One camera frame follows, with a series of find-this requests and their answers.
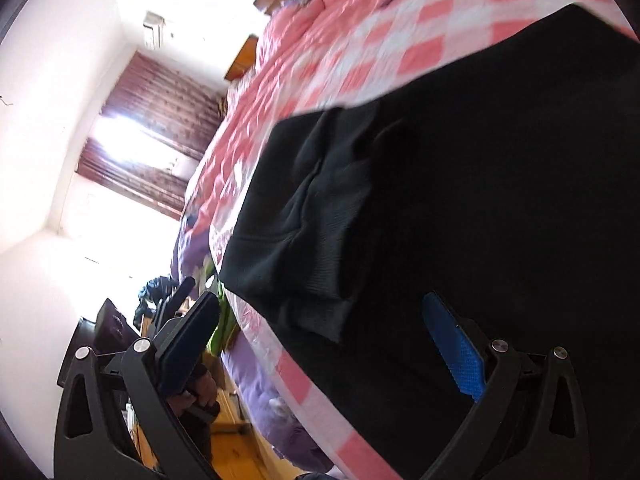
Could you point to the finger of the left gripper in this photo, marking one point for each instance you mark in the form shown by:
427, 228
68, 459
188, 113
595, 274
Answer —
170, 306

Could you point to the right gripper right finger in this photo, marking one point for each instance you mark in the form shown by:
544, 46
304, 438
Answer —
527, 420

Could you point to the white air conditioner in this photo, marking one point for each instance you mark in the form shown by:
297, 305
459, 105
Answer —
152, 34

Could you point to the black pants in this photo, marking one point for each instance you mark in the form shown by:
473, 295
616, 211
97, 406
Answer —
507, 184

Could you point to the left hand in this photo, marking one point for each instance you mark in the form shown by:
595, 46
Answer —
201, 391

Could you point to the dark red curtain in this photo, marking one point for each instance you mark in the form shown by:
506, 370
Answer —
151, 132

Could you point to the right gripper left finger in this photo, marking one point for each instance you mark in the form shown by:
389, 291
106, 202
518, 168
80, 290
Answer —
91, 437

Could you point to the wooden nightstand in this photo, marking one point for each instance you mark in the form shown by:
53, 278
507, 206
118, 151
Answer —
244, 60

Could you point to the pink checkered bed sheet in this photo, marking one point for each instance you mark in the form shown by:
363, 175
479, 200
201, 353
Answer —
393, 46

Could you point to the dark blue clothes pile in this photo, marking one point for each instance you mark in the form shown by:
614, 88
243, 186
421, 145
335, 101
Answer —
153, 293

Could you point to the pink quilt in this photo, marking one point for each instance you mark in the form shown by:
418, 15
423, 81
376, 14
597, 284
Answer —
288, 55

